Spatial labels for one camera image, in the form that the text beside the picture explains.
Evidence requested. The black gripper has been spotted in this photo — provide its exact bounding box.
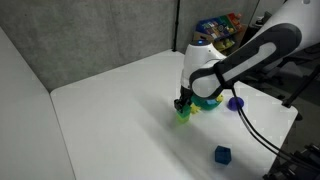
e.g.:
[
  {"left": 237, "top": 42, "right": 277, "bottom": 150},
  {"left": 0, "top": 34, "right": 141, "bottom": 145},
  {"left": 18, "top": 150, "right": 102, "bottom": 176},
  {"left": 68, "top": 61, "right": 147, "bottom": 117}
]
[{"left": 173, "top": 84, "right": 195, "bottom": 115}]

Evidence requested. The dark green block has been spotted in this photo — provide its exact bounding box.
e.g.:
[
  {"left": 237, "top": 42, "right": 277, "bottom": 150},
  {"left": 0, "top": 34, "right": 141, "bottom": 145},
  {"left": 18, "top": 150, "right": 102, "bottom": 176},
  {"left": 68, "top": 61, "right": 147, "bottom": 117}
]
[{"left": 180, "top": 105, "right": 192, "bottom": 117}]

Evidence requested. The yellow star toy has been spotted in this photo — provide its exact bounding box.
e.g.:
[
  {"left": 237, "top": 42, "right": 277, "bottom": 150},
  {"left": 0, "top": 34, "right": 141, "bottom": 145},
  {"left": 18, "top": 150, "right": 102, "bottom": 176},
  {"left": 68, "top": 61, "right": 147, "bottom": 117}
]
[{"left": 189, "top": 102, "right": 202, "bottom": 115}]

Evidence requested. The green bowl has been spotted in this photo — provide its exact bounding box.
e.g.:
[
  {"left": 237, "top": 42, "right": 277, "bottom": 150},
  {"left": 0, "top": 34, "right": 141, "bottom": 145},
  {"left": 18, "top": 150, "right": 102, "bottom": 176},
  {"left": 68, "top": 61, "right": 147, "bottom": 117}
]
[{"left": 193, "top": 95, "right": 224, "bottom": 112}]

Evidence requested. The dark blue block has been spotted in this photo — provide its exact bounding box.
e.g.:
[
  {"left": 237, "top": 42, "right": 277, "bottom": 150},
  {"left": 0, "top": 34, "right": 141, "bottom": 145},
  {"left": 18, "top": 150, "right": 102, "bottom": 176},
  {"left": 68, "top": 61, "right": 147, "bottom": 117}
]
[{"left": 214, "top": 144, "right": 233, "bottom": 166}]

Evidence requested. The colourful toy shelf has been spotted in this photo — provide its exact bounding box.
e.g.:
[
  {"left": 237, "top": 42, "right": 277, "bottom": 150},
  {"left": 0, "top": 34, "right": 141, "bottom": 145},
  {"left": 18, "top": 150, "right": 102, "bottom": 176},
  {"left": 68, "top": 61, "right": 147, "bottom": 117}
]
[{"left": 194, "top": 12, "right": 245, "bottom": 58}]

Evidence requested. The purple bumpy ball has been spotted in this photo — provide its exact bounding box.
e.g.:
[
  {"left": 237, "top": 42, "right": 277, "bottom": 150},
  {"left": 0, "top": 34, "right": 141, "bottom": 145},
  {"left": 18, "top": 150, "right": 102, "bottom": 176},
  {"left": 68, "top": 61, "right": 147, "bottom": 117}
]
[{"left": 227, "top": 96, "right": 245, "bottom": 112}]

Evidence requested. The light brown wooden board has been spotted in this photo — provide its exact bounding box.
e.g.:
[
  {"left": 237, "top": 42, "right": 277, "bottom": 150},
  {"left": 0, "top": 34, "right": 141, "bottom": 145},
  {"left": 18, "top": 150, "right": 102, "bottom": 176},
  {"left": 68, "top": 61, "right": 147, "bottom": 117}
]
[{"left": 192, "top": 30, "right": 214, "bottom": 44}]

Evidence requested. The thin black stand pole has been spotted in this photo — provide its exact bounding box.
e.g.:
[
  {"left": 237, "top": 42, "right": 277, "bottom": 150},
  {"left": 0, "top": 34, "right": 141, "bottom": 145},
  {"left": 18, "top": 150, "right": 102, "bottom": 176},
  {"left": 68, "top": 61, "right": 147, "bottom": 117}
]
[{"left": 171, "top": 0, "right": 181, "bottom": 53}]

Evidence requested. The black office chair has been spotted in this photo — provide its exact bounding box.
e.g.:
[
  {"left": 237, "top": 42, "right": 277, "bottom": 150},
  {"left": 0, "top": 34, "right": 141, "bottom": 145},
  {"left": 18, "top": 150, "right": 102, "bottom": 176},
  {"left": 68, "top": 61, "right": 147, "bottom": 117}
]
[{"left": 254, "top": 11, "right": 274, "bottom": 34}]

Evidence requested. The thick black stand pole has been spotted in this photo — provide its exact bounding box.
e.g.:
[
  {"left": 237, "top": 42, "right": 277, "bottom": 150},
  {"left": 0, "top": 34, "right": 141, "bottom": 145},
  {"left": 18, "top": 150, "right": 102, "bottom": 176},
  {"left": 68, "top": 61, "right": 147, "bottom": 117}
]
[{"left": 281, "top": 64, "right": 320, "bottom": 109}]

